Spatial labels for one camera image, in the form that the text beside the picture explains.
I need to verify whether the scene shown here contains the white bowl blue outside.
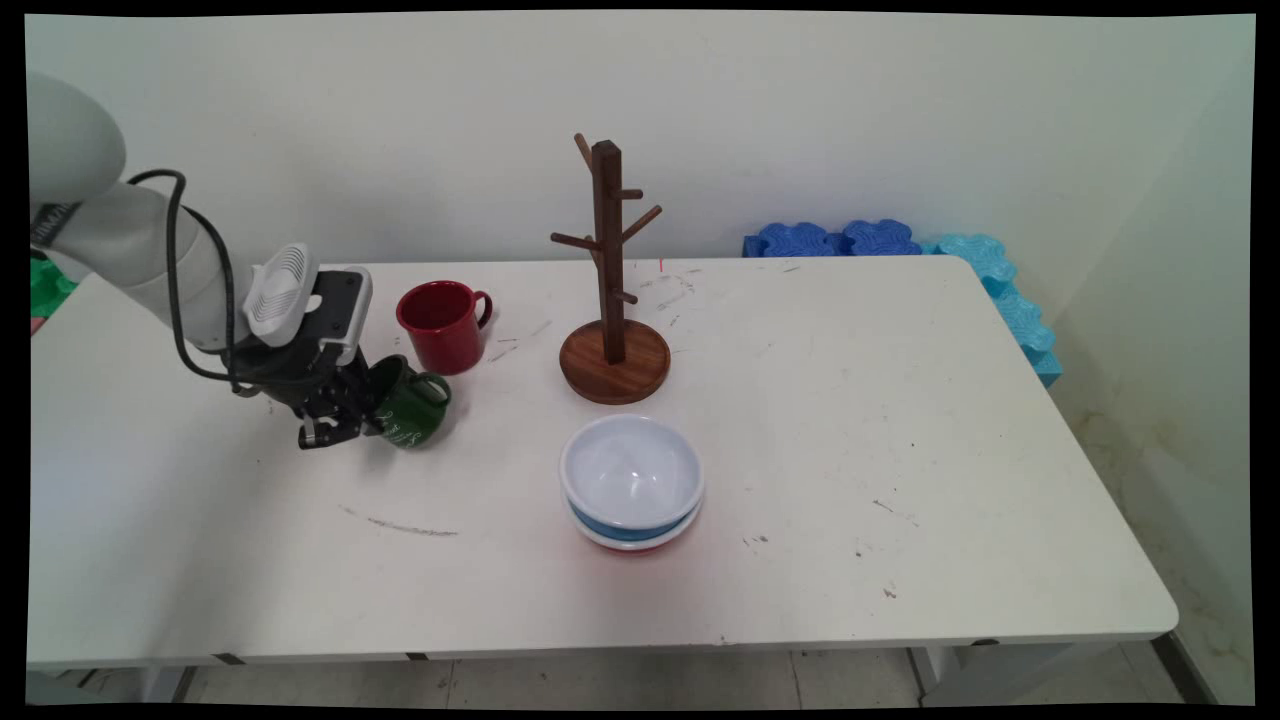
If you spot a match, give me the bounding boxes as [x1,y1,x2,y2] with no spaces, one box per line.
[559,413,706,543]

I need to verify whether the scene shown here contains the dark wooden mug tree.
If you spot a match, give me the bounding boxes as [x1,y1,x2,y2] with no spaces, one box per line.
[550,132,673,406]

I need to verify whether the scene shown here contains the light blue foam tiles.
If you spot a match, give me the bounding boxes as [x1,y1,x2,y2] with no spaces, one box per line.
[918,233,1064,389]

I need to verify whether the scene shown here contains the green foam mat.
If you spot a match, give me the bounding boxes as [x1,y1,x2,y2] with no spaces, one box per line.
[30,252,81,321]

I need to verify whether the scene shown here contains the red enamel mug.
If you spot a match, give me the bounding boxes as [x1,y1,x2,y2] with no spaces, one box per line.
[395,280,494,377]

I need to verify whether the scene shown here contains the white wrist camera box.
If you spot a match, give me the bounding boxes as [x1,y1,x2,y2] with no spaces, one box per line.
[243,242,374,367]

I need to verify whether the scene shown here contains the dark blue foam tile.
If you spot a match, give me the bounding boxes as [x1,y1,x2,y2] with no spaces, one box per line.
[840,219,923,257]
[742,221,849,259]

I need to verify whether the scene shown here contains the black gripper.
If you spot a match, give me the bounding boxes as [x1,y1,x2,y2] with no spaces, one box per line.
[234,338,389,451]

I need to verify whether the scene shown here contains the green enamel mug white lettering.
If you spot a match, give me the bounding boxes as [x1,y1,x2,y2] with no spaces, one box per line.
[364,354,454,450]

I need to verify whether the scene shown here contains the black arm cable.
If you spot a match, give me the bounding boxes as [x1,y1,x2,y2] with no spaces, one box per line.
[124,168,271,399]

